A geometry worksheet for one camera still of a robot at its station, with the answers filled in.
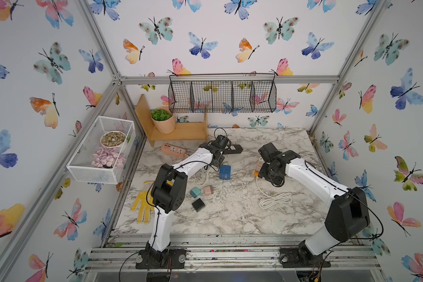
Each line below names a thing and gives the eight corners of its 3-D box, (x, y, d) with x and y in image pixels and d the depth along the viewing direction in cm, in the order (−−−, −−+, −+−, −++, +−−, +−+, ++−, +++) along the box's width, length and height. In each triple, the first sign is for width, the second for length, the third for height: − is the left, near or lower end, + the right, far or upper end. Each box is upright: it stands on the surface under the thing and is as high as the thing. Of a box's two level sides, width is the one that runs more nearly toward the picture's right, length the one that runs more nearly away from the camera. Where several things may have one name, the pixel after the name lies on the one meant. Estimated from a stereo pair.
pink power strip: (160, 151, 112) (159, 148, 110) (165, 144, 116) (164, 142, 114) (183, 158, 109) (183, 155, 107) (188, 151, 112) (187, 148, 110)
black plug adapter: (197, 212, 89) (196, 210, 87) (191, 205, 91) (191, 203, 89) (205, 205, 91) (205, 204, 89) (200, 199, 93) (199, 197, 91)
